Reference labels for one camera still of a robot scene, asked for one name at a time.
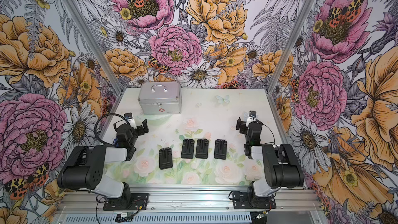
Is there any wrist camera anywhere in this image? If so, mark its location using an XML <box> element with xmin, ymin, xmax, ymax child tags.
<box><xmin>125</xmin><ymin>115</ymin><xmax>137</xmax><ymax>129</ymax></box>
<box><xmin>246</xmin><ymin>115</ymin><xmax>257</xmax><ymax>127</ymax></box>

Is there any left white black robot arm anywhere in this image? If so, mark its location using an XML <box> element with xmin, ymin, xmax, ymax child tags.
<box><xmin>57</xmin><ymin>113</ymin><xmax>149</xmax><ymax>211</ymax></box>

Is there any left aluminium corner post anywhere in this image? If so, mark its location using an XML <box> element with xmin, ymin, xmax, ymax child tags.
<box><xmin>47</xmin><ymin>0</ymin><xmax>124</xmax><ymax>95</ymax></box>

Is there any aluminium front rail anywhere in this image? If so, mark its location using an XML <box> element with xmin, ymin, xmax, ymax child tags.
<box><xmin>57</xmin><ymin>184</ymin><xmax>321</xmax><ymax>214</ymax></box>

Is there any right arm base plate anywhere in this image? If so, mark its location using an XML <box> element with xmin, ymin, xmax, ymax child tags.
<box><xmin>228</xmin><ymin>191</ymin><xmax>276</xmax><ymax>211</ymax></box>

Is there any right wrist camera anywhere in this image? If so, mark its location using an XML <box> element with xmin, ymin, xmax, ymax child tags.
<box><xmin>246</xmin><ymin>115</ymin><xmax>257</xmax><ymax>127</ymax></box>

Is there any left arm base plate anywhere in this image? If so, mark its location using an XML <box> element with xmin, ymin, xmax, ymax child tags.
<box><xmin>103</xmin><ymin>193</ymin><xmax>149</xmax><ymax>211</ymax></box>

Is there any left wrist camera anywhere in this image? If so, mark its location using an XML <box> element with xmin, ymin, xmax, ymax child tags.
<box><xmin>125</xmin><ymin>115</ymin><xmax>137</xmax><ymax>129</ymax></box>

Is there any right aluminium corner post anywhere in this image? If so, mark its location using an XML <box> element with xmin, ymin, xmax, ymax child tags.
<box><xmin>267</xmin><ymin>0</ymin><xmax>316</xmax><ymax>95</ymax></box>

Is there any small circuit board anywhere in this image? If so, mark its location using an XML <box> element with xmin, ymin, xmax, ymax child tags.
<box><xmin>115</xmin><ymin>212</ymin><xmax>135</xmax><ymax>223</ymax></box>

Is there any aluminium corner post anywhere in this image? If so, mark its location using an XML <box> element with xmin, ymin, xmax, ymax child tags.
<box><xmin>267</xmin><ymin>0</ymin><xmax>316</xmax><ymax>95</ymax></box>
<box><xmin>47</xmin><ymin>0</ymin><xmax>124</xmax><ymax>95</ymax></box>

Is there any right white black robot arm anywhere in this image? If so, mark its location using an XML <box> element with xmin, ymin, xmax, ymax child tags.
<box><xmin>229</xmin><ymin>111</ymin><xmax>304</xmax><ymax>211</ymax></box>

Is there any black phone stand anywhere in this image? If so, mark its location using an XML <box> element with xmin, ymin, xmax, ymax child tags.
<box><xmin>214</xmin><ymin>139</ymin><xmax>228</xmax><ymax>160</ymax></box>
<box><xmin>181</xmin><ymin>139</ymin><xmax>195</xmax><ymax>159</ymax></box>
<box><xmin>159</xmin><ymin>147</ymin><xmax>173</xmax><ymax>170</ymax></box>
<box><xmin>195</xmin><ymin>139</ymin><xmax>209</xmax><ymax>159</ymax></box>

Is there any silver aluminium case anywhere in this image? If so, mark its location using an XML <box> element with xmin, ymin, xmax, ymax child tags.
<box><xmin>137</xmin><ymin>82</ymin><xmax>182</xmax><ymax>115</ymax></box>

